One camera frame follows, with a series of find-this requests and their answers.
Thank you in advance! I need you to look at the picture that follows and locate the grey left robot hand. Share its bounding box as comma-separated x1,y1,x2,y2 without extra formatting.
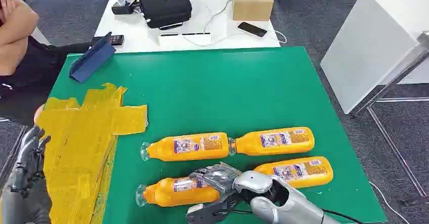
7,125,52,198

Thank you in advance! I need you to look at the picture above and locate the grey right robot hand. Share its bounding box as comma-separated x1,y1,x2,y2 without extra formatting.
186,162,250,224

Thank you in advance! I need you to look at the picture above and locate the orange drink bottle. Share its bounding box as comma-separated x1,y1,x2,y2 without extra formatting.
140,132,233,162
136,176,223,208
229,126,316,157
253,156,334,189

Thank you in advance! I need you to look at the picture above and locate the yellow sheet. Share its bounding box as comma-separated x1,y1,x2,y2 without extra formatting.
35,82,148,224

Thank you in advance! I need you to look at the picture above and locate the green mat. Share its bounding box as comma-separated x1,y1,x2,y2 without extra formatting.
48,47,388,224

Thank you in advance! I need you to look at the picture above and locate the person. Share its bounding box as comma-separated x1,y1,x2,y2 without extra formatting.
0,0,92,126

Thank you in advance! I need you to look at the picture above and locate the blue tablet folder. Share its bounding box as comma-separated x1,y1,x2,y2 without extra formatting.
69,31,117,83

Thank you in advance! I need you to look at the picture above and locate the black calculator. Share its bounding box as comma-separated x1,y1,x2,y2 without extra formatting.
90,34,125,48

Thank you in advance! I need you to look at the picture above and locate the thin black strip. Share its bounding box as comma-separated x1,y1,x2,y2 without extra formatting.
159,31,211,36

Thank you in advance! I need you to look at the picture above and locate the black smartphone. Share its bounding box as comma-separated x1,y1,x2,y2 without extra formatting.
237,22,268,38

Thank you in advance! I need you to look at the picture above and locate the small black device box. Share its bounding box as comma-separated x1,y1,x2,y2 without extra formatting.
111,0,140,15

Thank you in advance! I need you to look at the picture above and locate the black carry case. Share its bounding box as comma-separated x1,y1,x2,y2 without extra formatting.
138,0,193,29

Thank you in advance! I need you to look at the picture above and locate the brown cardboard box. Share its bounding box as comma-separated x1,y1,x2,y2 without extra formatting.
232,0,275,22

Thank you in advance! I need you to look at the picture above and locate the white table with metal legs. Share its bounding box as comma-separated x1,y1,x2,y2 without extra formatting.
320,0,429,198

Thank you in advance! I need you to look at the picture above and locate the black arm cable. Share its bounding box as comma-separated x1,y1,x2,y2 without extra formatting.
321,208,365,224

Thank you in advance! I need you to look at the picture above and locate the white cable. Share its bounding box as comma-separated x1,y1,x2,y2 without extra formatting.
182,0,288,48

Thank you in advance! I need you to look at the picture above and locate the grey floor cable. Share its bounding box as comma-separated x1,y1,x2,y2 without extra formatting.
368,181,412,224

